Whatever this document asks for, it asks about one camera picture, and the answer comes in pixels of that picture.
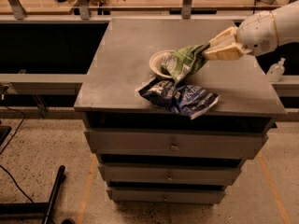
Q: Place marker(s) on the blue chip bag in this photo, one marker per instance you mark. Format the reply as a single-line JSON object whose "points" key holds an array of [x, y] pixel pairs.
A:
{"points": [[187, 100]]}

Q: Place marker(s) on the grey drawer cabinet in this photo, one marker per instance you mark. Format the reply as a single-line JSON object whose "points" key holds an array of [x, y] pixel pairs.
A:
{"points": [[107, 99]]}

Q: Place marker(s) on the clear sanitizer bottle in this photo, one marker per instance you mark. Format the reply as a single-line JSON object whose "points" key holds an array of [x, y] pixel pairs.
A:
{"points": [[276, 71]]}

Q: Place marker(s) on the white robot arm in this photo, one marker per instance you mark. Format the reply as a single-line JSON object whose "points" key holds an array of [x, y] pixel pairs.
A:
{"points": [[257, 35]]}

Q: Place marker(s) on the top grey drawer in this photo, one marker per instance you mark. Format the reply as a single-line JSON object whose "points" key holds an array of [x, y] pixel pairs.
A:
{"points": [[192, 145]]}

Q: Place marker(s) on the middle grey drawer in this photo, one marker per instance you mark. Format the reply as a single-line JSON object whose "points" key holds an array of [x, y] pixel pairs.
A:
{"points": [[137, 173]]}

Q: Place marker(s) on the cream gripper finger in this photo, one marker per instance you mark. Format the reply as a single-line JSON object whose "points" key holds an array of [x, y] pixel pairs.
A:
{"points": [[228, 53], [225, 38]]}

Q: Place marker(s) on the wooden workbench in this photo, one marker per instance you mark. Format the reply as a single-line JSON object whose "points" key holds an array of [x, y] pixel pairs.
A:
{"points": [[52, 7]]}

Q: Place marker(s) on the bottom grey drawer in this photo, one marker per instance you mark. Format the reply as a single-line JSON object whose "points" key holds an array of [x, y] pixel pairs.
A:
{"points": [[165, 195]]}

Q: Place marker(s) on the black stand leg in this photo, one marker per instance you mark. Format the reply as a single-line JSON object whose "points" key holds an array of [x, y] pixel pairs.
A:
{"points": [[60, 178]]}

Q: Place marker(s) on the white paper bowl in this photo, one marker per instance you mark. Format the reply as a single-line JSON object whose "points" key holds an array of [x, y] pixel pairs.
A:
{"points": [[161, 63]]}

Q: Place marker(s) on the green jalapeno chip bag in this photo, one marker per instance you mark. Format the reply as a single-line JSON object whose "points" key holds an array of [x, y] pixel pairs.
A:
{"points": [[182, 63]]}

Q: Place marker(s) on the grey drawer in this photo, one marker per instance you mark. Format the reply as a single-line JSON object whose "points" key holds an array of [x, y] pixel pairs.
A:
{"points": [[137, 173], [165, 195], [192, 145]]}

